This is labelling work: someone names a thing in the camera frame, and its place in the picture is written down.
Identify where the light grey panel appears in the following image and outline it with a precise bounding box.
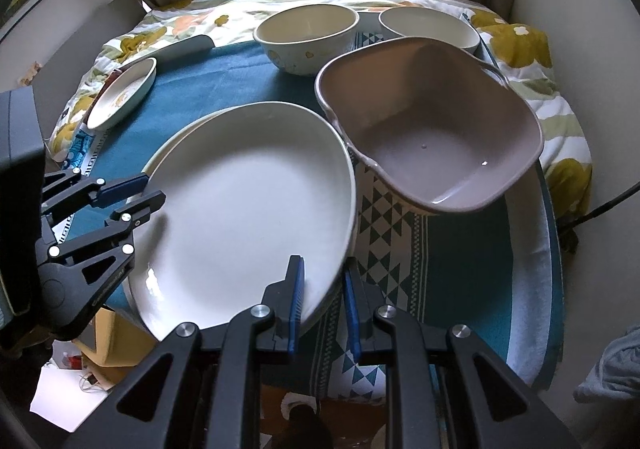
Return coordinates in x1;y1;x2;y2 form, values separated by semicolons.
30;0;146;95

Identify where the white paper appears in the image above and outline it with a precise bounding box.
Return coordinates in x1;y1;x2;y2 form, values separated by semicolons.
30;364;131;430

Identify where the cream printed bowl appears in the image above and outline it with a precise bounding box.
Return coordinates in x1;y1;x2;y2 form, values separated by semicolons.
253;4;360;76

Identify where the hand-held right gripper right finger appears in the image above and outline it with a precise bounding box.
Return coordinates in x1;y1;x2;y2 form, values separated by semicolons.
342;261;581;449

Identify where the grey curved bar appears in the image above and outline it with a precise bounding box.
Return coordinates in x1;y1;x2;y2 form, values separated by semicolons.
155;34;216;62

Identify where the duck print plate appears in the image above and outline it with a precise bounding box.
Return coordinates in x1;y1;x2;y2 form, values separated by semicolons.
86;58;158;131

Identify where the floral blanket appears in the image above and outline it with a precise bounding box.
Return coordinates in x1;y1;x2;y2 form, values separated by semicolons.
50;0;593;220

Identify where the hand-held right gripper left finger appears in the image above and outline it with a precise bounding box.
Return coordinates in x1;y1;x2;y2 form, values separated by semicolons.
60;255;306;449

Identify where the grey cloth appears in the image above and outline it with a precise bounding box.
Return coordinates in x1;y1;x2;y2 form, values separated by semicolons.
572;324;640;405

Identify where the large white plate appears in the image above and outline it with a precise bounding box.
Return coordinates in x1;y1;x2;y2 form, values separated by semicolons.
131;102;357;340

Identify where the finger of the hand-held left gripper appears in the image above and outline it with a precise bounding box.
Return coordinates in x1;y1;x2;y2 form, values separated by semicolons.
47;190;167;316
42;168;151;230

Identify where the cardboard box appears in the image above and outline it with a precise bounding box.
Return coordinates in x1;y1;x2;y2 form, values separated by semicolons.
75;306;156;370

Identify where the teal patterned blanket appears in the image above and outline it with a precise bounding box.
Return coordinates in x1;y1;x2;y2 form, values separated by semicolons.
50;36;566;402

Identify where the brown plastic basin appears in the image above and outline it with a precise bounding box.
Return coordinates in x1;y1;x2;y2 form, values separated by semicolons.
315;36;545;216

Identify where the white bowl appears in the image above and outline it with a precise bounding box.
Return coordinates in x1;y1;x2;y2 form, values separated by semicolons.
378;6;481;53

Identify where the black cable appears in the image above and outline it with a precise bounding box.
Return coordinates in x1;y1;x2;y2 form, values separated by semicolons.
560;184;640;235

